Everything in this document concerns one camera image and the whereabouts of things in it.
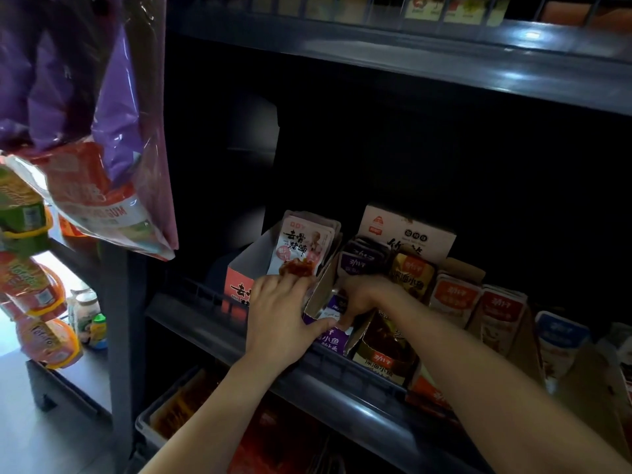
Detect clear plastic tray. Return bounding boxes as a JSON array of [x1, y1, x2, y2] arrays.
[[135, 365, 228, 460]]

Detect person's right hand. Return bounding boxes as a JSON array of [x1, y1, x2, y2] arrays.
[[336, 274, 406, 330]]

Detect plain brown carton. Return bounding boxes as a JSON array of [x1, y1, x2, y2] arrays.
[[247, 0, 371, 24]]

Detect small white bottle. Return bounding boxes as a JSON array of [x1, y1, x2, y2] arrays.
[[69, 289, 102, 342]]

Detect row of snack display cartons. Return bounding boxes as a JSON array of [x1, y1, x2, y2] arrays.
[[306, 204, 632, 431]]

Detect pile of red snack packets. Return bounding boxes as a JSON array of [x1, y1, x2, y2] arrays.
[[232, 409, 327, 474]]

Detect handful of red white packets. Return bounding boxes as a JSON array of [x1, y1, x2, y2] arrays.
[[269, 212, 337, 277]]

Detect person's right forearm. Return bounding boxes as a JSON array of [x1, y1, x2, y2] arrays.
[[385, 291, 632, 474]]

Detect person's left forearm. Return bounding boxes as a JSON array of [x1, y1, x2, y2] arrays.
[[138, 355, 288, 474]]

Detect purple clear hanging snack bag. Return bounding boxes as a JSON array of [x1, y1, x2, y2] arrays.
[[0, 0, 179, 261]]

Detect yellow label dark carton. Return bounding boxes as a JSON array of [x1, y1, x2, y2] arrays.
[[403, 0, 510, 26]]

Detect person's left hand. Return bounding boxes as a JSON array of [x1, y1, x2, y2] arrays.
[[245, 274, 337, 376]]

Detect dark orange snack packs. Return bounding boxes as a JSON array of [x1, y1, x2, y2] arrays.
[[153, 370, 223, 438]]

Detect grey metal store shelf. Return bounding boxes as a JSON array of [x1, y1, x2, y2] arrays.
[[128, 0, 632, 474]]

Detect small green yellow bottle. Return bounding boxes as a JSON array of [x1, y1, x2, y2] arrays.
[[89, 313, 110, 352]]

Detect pink white display carton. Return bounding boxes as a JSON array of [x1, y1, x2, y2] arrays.
[[225, 210, 342, 307]]

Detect black low display rack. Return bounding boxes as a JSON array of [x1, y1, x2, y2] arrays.
[[24, 232, 149, 450]]

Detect hanging string of colourful packs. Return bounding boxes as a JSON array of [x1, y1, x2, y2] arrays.
[[0, 167, 85, 369]]

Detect handful of purple white packets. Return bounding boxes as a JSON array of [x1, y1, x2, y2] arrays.
[[338, 236, 393, 277]]

